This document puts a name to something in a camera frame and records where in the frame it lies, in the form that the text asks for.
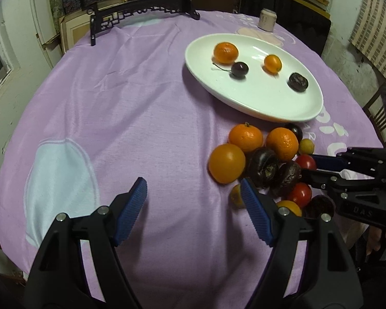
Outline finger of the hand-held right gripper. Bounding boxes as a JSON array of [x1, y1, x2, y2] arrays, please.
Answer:
[[310, 147, 386, 171], [300, 170, 379, 194]]

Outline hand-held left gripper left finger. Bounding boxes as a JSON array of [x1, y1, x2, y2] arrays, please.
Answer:
[[24, 177, 148, 309]]

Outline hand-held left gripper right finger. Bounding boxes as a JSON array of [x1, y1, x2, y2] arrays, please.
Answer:
[[241, 177, 364, 309]]

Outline red cherry tomato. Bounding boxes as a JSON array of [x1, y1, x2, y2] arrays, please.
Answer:
[[295, 154, 317, 171], [287, 182, 313, 208]]

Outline white oval plate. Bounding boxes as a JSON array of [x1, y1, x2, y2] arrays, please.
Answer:
[[185, 33, 324, 123]]

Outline person's right hand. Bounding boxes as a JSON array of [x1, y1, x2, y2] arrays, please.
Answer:
[[365, 225, 386, 261]]

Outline small yellow fruit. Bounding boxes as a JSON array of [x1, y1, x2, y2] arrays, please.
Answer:
[[298, 139, 315, 155]]

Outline small dull kumquat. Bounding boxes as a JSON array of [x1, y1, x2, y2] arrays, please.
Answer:
[[230, 184, 246, 209]]

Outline large wrinkled passion fruit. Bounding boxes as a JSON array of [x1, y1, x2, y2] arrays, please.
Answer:
[[270, 162, 302, 198]]

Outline dark purple round fruit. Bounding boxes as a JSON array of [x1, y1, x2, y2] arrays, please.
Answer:
[[305, 195, 335, 218]]

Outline small smooth orange fruit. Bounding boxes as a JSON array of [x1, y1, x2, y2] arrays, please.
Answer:
[[277, 200, 302, 217]]

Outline dark round plum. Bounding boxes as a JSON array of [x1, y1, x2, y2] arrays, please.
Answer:
[[285, 123, 303, 143]]

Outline dark purple mangosteen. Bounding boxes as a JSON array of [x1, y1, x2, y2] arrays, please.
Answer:
[[246, 147, 280, 188]]

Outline bumpy mandarin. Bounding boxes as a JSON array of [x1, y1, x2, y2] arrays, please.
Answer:
[[265, 127, 300, 162]]

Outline large smooth orange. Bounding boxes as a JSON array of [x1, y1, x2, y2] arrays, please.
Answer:
[[208, 143, 246, 184]]

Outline brown wooden chair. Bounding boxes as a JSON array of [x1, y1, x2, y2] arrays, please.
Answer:
[[362, 85, 386, 149]]

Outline purple tablecloth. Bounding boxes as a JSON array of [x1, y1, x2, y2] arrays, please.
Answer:
[[0, 9, 385, 309]]

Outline small orange kumquat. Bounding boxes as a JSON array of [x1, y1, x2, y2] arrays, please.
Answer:
[[264, 54, 283, 74]]

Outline dark cherry with stem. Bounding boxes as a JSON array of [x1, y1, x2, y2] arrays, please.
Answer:
[[212, 62, 249, 79]]

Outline beige patterned cloth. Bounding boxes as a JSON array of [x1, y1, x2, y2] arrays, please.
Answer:
[[349, 0, 386, 86]]

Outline mandarin with green stem spot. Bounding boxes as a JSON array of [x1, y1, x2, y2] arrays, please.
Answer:
[[214, 42, 239, 65]]

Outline beige cup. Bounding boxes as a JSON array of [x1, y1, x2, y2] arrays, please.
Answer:
[[257, 8, 277, 33]]

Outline black chair back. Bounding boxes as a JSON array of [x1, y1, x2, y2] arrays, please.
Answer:
[[239, 0, 332, 57]]

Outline black carved wooden stand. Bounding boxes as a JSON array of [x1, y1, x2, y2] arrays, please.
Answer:
[[89, 0, 201, 46]]

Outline white door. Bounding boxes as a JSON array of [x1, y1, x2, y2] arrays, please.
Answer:
[[28, 0, 62, 69]]

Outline pale picture frame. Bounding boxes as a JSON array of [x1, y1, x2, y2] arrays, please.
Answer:
[[58, 12, 96, 54]]

